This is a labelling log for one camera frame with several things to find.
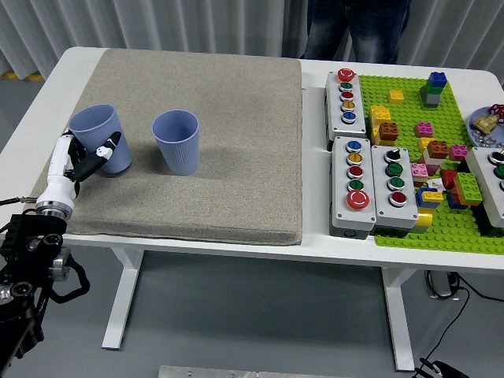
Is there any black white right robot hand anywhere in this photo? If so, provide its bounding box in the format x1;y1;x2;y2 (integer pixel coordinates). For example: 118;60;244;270
417;357;472;378

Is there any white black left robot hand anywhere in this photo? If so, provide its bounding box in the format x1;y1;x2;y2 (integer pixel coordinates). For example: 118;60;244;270
35;132;123;209

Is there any blue ribbed plastic cup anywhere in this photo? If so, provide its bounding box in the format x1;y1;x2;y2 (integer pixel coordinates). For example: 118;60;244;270
151;109;200;176
68;103;133;175

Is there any white table leg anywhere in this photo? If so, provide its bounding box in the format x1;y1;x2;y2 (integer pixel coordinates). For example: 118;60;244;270
380;267;418;372
101;247;145;351

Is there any grey power adapter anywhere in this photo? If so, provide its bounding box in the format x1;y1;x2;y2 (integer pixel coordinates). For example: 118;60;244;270
424;270;460;300

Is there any yellow round brick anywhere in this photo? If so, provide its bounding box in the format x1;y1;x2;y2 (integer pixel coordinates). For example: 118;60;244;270
413;208;434;237

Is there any blue red brick stack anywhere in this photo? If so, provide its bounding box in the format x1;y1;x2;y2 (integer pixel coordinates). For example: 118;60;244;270
446;187;465;210

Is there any blue brick with yellow top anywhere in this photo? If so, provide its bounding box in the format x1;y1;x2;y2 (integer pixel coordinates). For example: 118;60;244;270
416;186;445;209

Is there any grey-brown fabric mat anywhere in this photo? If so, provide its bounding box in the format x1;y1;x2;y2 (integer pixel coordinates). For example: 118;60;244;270
33;47;303;246

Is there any green brick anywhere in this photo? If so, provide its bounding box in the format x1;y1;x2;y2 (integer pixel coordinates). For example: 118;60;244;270
452;172;484;206

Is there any grey box with black selector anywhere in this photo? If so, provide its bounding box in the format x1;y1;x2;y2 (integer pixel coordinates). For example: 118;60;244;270
370;144;420;237

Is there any white curtain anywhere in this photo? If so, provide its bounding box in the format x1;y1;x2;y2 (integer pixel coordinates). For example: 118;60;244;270
0;0;504;86

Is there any grey button box on black base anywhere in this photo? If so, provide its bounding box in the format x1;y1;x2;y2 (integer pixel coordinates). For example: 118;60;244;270
464;146;504;233

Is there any white pink brick stack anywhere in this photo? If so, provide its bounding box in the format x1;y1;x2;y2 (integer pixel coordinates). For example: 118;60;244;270
417;150;446;176

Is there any grey five-button box, large red mushroom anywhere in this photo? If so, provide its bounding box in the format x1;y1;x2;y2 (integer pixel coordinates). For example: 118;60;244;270
328;135;378;239

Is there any brown brick on yellow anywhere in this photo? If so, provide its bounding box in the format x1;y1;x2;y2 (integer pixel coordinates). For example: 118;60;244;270
377;120;400;147

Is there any light blue plate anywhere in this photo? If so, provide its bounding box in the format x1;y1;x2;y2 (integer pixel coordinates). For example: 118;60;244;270
467;106;504;149

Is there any brass metal fitting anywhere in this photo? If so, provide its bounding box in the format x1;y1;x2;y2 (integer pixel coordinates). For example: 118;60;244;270
472;113;498;132

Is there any green studded baseplate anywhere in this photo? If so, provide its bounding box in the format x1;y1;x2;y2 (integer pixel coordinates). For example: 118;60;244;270
357;73;504;253

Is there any yellow brick stack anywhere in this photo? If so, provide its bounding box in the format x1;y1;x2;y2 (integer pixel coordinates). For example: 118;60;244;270
369;104;391;146

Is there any grey five-button box, small red mushroom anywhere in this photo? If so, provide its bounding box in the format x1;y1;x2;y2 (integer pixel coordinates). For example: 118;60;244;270
323;68;368;151

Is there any blue green grey brick tower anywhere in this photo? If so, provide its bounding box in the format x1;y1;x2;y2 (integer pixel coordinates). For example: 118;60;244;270
419;71;449;109

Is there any person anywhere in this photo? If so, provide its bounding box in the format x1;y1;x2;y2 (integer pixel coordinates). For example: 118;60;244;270
305;0;413;64

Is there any black power cable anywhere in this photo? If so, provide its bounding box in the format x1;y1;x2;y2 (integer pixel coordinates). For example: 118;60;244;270
413;273;504;378

